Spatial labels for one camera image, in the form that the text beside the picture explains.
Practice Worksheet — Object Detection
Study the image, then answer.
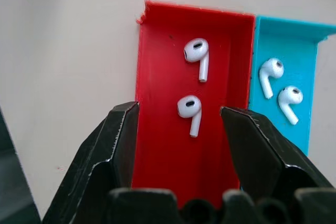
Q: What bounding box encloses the red plastic tray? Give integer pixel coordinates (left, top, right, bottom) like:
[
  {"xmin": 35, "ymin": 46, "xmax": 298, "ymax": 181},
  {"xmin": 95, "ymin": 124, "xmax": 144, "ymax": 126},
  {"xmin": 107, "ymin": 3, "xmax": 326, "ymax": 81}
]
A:
[{"xmin": 130, "ymin": 0, "xmax": 256, "ymax": 209}]

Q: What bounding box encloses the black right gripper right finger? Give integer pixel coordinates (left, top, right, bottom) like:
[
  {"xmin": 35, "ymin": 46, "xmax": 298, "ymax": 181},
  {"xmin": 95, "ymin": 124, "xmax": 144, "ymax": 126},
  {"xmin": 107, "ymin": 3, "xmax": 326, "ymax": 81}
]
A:
[{"xmin": 219, "ymin": 106, "xmax": 336, "ymax": 224}]

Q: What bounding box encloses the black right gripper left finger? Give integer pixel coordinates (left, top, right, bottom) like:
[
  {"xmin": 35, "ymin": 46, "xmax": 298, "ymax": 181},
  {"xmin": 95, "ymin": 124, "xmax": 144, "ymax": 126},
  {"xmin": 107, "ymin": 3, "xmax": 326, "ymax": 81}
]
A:
[{"xmin": 41, "ymin": 101, "xmax": 140, "ymax": 224}]

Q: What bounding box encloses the blue plastic tray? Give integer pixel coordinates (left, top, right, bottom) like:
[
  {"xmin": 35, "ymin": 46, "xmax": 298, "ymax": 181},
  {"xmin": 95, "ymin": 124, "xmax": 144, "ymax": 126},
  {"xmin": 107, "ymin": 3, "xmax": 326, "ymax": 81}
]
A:
[{"xmin": 240, "ymin": 15, "xmax": 336, "ymax": 191}]

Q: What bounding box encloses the white earbud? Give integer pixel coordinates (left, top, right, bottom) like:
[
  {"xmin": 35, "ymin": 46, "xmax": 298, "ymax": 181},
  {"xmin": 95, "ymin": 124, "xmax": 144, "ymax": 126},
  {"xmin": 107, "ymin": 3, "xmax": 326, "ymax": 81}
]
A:
[
  {"xmin": 278, "ymin": 86, "xmax": 304, "ymax": 125},
  {"xmin": 183, "ymin": 38, "xmax": 209, "ymax": 82},
  {"xmin": 176, "ymin": 95, "xmax": 203, "ymax": 138},
  {"xmin": 258, "ymin": 58, "xmax": 285, "ymax": 100}
]

